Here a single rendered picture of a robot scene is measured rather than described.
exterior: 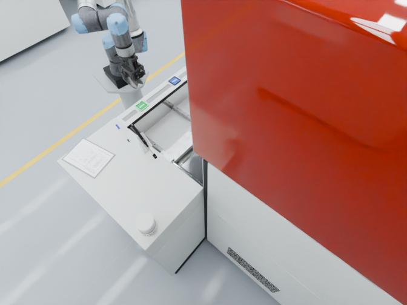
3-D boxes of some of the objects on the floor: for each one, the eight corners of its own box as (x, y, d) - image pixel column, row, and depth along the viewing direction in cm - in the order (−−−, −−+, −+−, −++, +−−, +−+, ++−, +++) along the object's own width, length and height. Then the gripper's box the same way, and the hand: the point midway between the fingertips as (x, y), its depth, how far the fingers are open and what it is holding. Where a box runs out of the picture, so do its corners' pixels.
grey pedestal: (109, 132, 249) (72, 63, 180) (148, 111, 264) (126, 39, 194) (136, 167, 228) (105, 104, 158) (175, 141, 242) (163, 74, 173)
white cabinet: (251, 184, 218) (271, 125, 148) (172, 278, 179) (152, 257, 110) (195, 144, 240) (191, 77, 171) (115, 219, 202) (68, 173, 133)
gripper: (125, 63, 105) (137, 98, 123) (142, 52, 108) (151, 89, 126) (112, 54, 108) (126, 91, 126) (129, 44, 111) (139, 81, 129)
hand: (134, 85), depth 126 cm, fingers closed
